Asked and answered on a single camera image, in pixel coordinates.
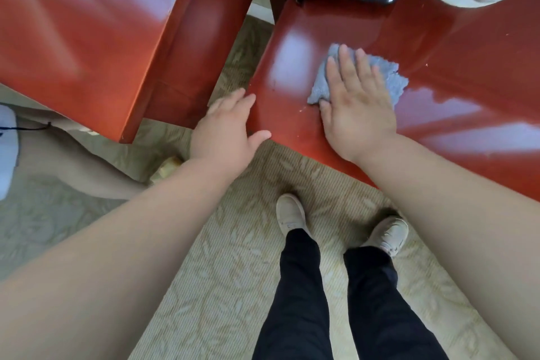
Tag person's left hand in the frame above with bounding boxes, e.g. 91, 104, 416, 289
190, 88, 272, 181

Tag person's right hand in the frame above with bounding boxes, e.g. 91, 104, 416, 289
318, 44, 398, 164

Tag grey-blue cleaning cloth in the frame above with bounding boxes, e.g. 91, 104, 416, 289
307, 43, 410, 111

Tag person's left forearm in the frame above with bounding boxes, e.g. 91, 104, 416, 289
0, 159, 250, 360

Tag person's right forearm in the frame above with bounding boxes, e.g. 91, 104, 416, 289
354, 134, 540, 360

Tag person's left white shoe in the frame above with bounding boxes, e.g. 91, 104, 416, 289
276, 193, 311, 236

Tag person's white shoe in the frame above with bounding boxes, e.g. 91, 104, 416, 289
276, 193, 311, 236
362, 216, 410, 257

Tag person's right white shoe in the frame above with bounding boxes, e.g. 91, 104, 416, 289
362, 216, 410, 257

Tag person's black trousers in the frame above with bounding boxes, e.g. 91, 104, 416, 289
251, 228, 449, 360

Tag red wooden table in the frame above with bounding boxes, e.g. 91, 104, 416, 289
246, 0, 540, 203

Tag large red wooden desk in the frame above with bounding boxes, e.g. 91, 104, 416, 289
0, 0, 295, 145

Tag thin black cable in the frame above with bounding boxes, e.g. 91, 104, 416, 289
0, 121, 52, 137

